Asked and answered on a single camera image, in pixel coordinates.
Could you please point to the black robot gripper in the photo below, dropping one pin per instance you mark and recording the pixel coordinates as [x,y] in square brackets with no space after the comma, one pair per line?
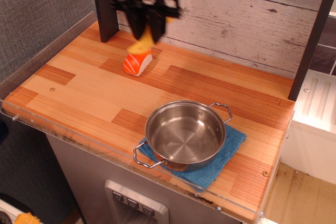
[138,18]

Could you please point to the yellow toy brush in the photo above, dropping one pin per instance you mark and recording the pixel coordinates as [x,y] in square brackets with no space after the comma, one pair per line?
[143,44]

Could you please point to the blue cloth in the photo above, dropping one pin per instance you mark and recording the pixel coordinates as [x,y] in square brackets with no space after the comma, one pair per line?
[205,176]

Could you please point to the toy salmon sushi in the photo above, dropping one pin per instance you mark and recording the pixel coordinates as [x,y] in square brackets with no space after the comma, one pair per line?
[135,64]

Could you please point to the stainless steel pot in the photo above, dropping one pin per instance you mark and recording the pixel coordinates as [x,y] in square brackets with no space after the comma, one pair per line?
[184,135]

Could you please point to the silver button panel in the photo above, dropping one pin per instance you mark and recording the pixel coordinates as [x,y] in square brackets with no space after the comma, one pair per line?
[130,206]

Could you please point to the white toy sink unit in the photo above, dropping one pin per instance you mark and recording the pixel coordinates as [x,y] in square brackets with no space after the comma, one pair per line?
[309,145]

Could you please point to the yellow object bottom left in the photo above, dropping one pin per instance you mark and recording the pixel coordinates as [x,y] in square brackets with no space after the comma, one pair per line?
[26,218]

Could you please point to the dark left post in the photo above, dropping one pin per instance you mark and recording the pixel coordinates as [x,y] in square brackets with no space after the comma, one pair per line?
[107,19]

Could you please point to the dark post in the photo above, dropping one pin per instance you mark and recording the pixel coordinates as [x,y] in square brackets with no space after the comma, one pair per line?
[107,19]
[313,40]

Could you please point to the clear acrylic guard rail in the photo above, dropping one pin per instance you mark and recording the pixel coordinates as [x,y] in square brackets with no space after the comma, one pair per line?
[111,131]

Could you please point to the dark right post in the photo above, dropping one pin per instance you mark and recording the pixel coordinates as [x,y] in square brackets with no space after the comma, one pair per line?
[313,40]

